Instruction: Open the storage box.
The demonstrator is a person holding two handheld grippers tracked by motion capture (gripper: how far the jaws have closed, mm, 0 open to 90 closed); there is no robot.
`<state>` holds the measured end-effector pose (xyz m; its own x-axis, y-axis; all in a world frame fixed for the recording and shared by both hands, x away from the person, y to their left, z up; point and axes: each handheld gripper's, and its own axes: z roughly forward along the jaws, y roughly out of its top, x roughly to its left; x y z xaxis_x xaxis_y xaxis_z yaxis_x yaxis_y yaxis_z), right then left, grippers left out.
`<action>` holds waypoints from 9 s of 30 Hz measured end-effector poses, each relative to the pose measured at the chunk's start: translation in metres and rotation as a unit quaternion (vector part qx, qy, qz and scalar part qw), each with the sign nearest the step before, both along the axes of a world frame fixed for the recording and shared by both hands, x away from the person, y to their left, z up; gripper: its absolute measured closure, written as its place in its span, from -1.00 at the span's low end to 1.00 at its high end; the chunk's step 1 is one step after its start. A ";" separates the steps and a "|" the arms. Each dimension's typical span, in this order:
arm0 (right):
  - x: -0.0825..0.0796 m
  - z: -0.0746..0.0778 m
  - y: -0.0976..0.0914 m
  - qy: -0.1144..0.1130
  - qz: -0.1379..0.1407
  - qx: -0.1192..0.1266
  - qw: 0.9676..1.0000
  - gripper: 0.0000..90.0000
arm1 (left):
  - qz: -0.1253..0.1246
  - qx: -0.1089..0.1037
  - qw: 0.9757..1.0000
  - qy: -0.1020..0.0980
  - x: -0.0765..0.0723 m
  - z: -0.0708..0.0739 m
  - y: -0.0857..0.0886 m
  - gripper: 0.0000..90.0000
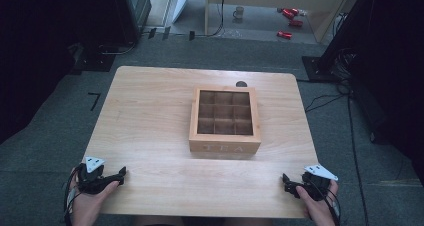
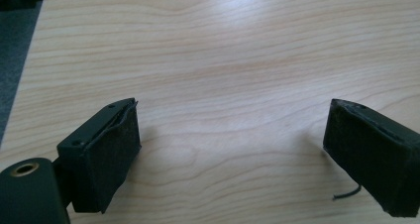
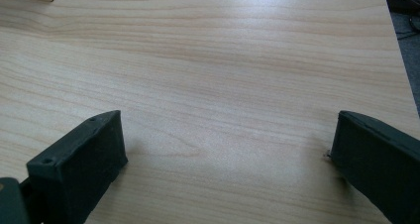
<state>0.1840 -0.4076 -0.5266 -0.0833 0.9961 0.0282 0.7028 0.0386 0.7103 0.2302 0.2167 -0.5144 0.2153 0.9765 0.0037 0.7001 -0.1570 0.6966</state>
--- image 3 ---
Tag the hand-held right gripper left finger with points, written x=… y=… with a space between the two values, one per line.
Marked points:
x=74 y=166

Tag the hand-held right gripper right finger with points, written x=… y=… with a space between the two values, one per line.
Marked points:
x=373 y=158

